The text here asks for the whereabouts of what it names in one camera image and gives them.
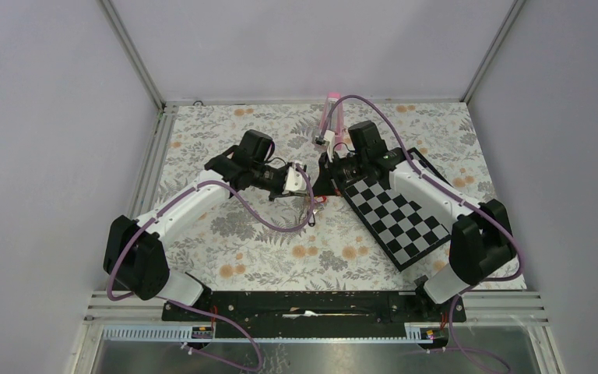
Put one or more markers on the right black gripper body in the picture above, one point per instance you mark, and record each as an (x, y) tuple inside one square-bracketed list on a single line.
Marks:
[(345, 169)]

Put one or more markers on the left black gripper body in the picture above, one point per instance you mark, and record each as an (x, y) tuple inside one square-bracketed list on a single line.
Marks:
[(269, 180)]

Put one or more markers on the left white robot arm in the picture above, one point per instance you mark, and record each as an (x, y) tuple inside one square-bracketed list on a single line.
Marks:
[(135, 257)]

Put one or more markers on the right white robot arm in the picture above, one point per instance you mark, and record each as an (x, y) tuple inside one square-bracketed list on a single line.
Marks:
[(480, 235)]

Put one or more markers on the red tagged key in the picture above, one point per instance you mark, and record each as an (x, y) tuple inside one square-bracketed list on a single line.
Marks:
[(319, 199)]

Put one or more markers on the pink metronome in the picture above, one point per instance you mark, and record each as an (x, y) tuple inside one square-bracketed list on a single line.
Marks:
[(332, 117)]

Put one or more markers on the floral patterned table mat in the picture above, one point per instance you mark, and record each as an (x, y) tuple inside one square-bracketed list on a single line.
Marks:
[(228, 249)]

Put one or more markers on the black white chessboard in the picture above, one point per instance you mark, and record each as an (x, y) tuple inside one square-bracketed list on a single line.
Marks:
[(403, 229)]

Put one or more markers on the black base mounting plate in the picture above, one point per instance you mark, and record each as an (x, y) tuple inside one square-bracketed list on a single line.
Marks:
[(315, 314)]

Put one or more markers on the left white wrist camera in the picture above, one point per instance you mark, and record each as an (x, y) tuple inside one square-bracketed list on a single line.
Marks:
[(295, 182)]

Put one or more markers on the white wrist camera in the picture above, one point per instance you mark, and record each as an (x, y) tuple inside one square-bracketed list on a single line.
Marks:
[(325, 142), (295, 182)]

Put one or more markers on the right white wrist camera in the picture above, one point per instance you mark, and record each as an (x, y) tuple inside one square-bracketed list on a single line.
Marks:
[(325, 142)]

